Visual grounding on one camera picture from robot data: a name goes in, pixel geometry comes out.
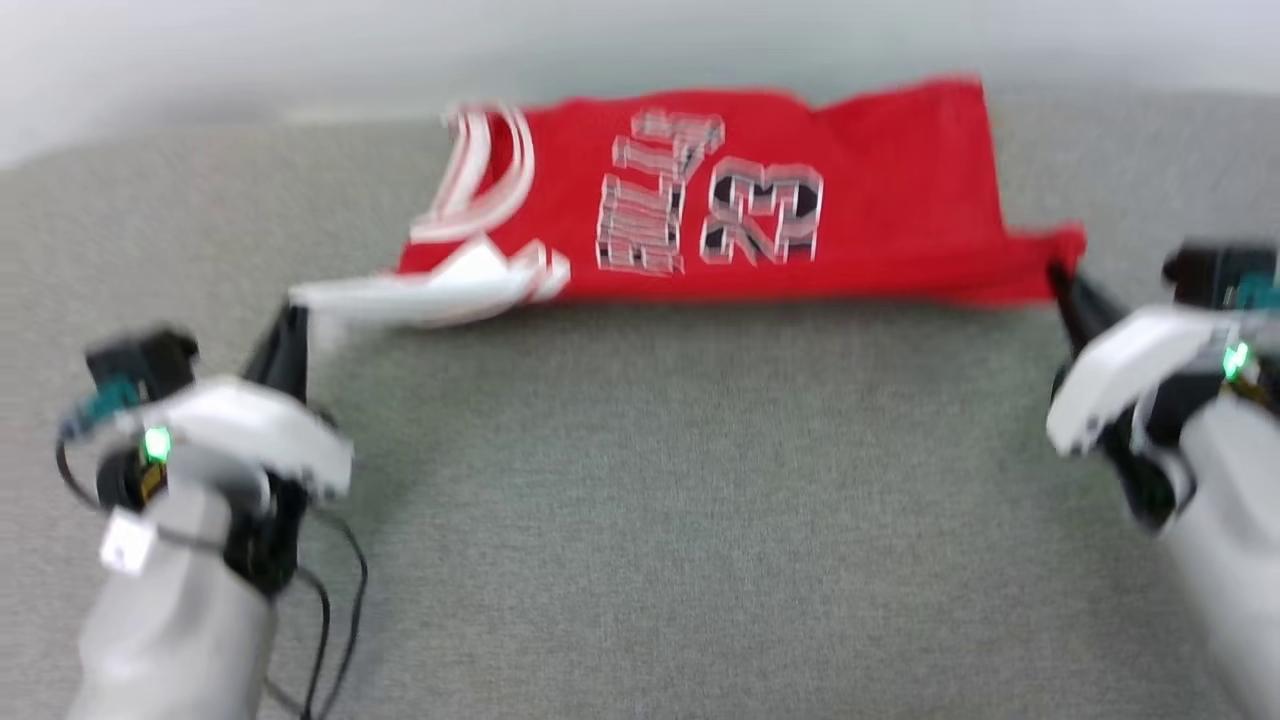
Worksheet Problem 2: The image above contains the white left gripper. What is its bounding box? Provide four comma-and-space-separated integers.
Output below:
118, 302, 356, 593

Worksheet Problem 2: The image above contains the thin black cable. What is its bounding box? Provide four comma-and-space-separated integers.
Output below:
255, 505, 371, 720

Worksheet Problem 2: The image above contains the red basketball jersey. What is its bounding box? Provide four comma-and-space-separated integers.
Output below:
288, 75, 1088, 329

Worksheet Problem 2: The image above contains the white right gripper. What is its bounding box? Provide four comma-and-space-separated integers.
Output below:
1045, 262, 1256, 533

